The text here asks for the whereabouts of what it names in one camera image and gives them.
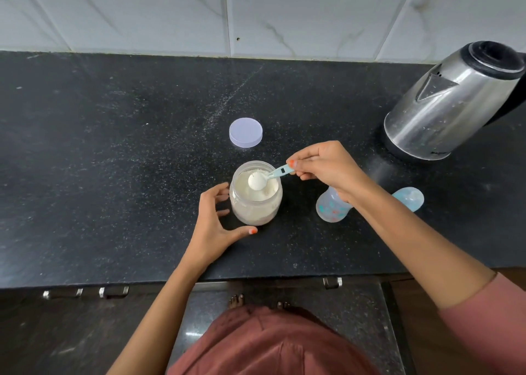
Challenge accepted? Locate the person's right hand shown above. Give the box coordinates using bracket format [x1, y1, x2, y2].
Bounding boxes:
[285, 140, 373, 205]

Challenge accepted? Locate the person's left hand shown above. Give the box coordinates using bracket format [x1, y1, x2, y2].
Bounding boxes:
[180, 182, 259, 269]

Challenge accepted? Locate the clear plastic baby bottle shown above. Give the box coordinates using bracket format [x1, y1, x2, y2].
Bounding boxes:
[315, 186, 354, 224]

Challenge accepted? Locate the clear milk powder jar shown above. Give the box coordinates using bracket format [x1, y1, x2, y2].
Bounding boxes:
[228, 160, 284, 227]

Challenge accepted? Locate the light blue measuring scoop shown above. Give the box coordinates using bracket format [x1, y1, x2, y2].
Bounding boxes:
[248, 164, 296, 191]

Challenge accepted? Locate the blue bottle teat cap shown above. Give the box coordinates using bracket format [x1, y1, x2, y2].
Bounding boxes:
[391, 186, 425, 213]

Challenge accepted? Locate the lilac round jar lid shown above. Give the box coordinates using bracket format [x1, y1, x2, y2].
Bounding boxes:
[228, 117, 264, 149]

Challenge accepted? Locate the steel electric kettle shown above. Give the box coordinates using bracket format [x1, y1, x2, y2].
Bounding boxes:
[382, 40, 526, 161]

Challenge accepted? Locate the person's left forearm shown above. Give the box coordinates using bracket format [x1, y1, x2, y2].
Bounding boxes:
[106, 259, 206, 375]

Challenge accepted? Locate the person's right forearm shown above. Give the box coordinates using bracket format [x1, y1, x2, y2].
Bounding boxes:
[349, 181, 498, 310]

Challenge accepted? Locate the reddish pink garment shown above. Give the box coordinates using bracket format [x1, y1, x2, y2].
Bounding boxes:
[166, 271, 526, 375]

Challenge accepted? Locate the dark wooden cabinet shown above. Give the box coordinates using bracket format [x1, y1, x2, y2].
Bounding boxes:
[0, 268, 526, 375]

